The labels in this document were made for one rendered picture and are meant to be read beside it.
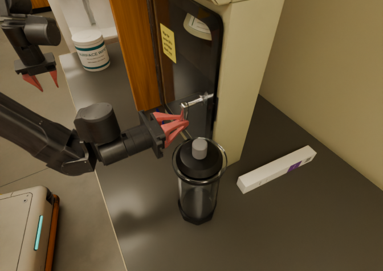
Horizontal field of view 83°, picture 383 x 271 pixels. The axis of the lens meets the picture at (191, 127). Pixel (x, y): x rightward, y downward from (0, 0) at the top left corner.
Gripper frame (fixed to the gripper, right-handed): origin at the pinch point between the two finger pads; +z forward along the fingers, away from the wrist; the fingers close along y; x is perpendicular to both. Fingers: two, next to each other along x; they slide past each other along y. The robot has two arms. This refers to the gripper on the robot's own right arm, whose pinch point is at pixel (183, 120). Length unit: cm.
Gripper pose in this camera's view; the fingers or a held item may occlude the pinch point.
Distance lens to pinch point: 51.8
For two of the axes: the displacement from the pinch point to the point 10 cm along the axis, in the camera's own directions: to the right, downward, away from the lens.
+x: -0.8, 6.0, 7.9
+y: -5.0, -7.1, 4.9
